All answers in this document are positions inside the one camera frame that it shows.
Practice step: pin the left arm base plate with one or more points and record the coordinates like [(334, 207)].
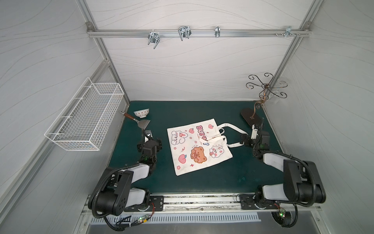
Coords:
[(152, 204)]

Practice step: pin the white cartoon tote bag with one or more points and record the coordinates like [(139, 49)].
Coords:
[(200, 145)]

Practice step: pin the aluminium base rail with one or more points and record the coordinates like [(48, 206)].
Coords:
[(201, 203)]

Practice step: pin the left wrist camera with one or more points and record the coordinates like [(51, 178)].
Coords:
[(148, 135)]

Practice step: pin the patterned ceramic bowl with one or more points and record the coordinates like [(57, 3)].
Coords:
[(142, 113)]

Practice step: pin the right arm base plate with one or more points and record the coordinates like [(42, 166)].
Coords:
[(254, 202)]

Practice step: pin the green table mat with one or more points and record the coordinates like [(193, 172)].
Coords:
[(240, 174)]

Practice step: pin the metal hook clamp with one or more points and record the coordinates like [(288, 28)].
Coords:
[(153, 38), (184, 32), (217, 31), (288, 33)]

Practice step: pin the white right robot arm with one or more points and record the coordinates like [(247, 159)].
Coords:
[(301, 185)]

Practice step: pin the copper jewelry stand black base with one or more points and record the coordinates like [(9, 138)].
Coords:
[(267, 91)]

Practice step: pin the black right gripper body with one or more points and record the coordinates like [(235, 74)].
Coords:
[(249, 139)]

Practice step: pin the white wire basket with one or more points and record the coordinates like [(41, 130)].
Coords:
[(84, 122)]

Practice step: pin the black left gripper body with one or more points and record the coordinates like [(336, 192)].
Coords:
[(148, 144)]

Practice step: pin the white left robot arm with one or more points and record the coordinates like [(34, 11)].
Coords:
[(114, 192)]

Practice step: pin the metal scraper wooden handle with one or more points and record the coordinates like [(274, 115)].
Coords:
[(142, 124)]

